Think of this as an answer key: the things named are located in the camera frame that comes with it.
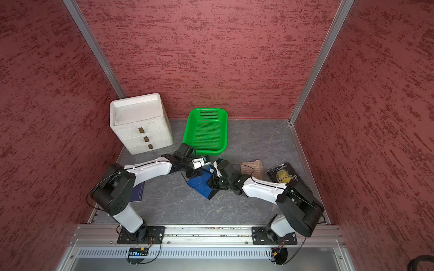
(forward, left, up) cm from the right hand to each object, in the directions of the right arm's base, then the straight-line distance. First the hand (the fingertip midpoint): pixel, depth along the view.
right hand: (207, 186), depth 84 cm
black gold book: (+8, -44, -5) cm, 45 cm away
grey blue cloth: (+3, +4, -2) cm, 6 cm away
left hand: (+11, +6, -2) cm, 12 cm away
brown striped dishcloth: (+12, -27, -5) cm, 30 cm away
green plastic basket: (+42, +3, -5) cm, 42 cm away
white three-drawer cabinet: (+28, +34, +19) cm, 48 cm away
